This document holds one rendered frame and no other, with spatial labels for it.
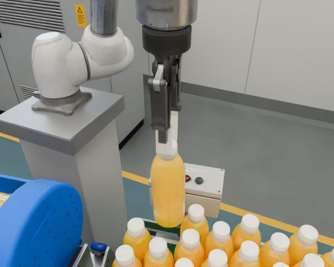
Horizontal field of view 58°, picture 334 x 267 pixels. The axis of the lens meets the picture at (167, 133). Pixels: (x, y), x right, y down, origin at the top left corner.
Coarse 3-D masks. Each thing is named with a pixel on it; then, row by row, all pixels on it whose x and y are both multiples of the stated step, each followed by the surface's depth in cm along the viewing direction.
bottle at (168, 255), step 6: (150, 252) 65; (168, 252) 66; (144, 258) 67; (150, 258) 65; (156, 258) 64; (162, 258) 64; (168, 258) 66; (144, 264) 67; (150, 264) 65; (156, 264) 64; (162, 264) 65; (168, 264) 65
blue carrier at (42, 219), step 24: (24, 192) 60; (48, 192) 62; (72, 192) 71; (0, 216) 56; (24, 216) 56; (48, 216) 62; (72, 216) 73; (0, 240) 54; (24, 240) 56; (48, 240) 64; (72, 240) 75; (0, 264) 52; (24, 264) 57; (48, 264) 65
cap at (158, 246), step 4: (152, 240) 65; (156, 240) 65; (160, 240) 65; (164, 240) 65; (152, 244) 64; (156, 244) 64; (160, 244) 64; (164, 244) 64; (152, 248) 64; (156, 248) 64; (160, 248) 64; (164, 248) 64; (152, 252) 63; (156, 252) 63; (160, 252) 63; (164, 252) 64; (156, 256) 64; (160, 256) 64
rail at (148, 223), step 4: (144, 220) 86; (148, 220) 86; (152, 220) 86; (144, 224) 87; (148, 224) 86; (152, 224) 86; (156, 224) 85; (152, 228) 87; (156, 228) 86; (160, 228) 86; (164, 228) 85; (168, 228) 85; (172, 228) 84; (176, 228) 84; (172, 232) 85; (176, 232) 85
